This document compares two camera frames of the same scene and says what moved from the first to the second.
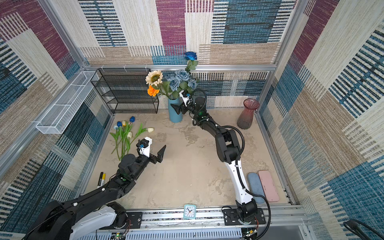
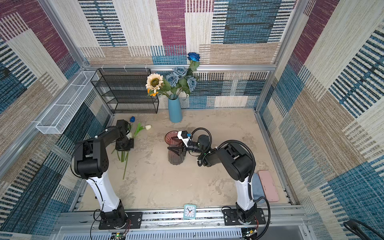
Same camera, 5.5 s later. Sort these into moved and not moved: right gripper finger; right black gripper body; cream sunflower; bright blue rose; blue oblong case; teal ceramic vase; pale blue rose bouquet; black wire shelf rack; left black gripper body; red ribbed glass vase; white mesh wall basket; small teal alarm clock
Moved: red ribbed glass vase; right gripper finger; right black gripper body; cream sunflower; left black gripper body; bright blue rose
Not moved: blue oblong case; white mesh wall basket; teal ceramic vase; pale blue rose bouquet; small teal alarm clock; black wire shelf rack
